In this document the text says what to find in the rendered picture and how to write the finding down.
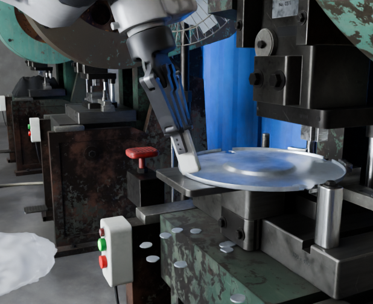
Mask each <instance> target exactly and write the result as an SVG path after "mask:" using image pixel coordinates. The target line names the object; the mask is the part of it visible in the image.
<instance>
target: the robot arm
mask: <svg viewBox="0 0 373 304"><path fill-rule="evenodd" d="M0 1H3V2H6V3H8V4H10V5H13V6H15V7H16V8H18V9H20V10H21V11H23V12H24V13H25V14H27V15H28V16H29V17H31V18H33V19H34V20H35V21H37V22H38V23H40V24H42V25H45V26H47V27H50V28H58V27H69V26H71V25H72V24H73V23H74V22H75V21H76V20H77V19H78V18H79V17H80V16H81V14H82V13H83V12H84V11H85V10H87V9H88V8H89V7H90V6H91V5H92V4H94V3H95V1H97V0H0ZM104 1H108V4H109V7H110V9H111V10H112V14H113V17H114V20H115V22H112V23H111V28H112V30H116V29H118V31H119V33H120V36H128V37H129V38H128V39H127V42H126V44H127V47H128V50H129V53H130V56H131V59H132V61H134V62H142V68H143V71H144V75H145V76H144V77H141V78H139V82H140V84H141V86H142V87H143V89H144V90H145V92H146V94H147V96H148V98H149V101H150V103H151V106H152V108H153V110H154V112H155V115H156V117H157V119H158V121H159V124H160V126H161V129H162V131H163V133H164V136H165V137H166V138H168V137H170V138H171V141H172V143H173V147H174V150H175V152H176V156H177V159H178V162H179V165H180V168H181V171H182V175H185V172H187V173H189V174H191V173H195V172H198V171H200V170H201V166H200V163H199V160H198V157H197V153H196V150H195V148H194V144H193V140H192V138H191V135H190V131H189V130H191V129H193V125H191V120H190V115H189V112H188V107H187V102H186V99H185V94H184V91H183V86H182V77H181V73H180V71H176V70H175V68H174V65H173V64H172V62H171V60H170V58H169V56H168V53H169V52H172V51H173V50H175V48H176V43H175V41H174V37H173V33H172V31H171V28H170V27H168V26H166V25H170V24H174V23H177V22H181V21H183V20H184V19H186V18H187V17H188V16H190V15H191V14H193V13H194V12H195V11H197V2H196V0H104ZM189 125H190V126H189Z"/></svg>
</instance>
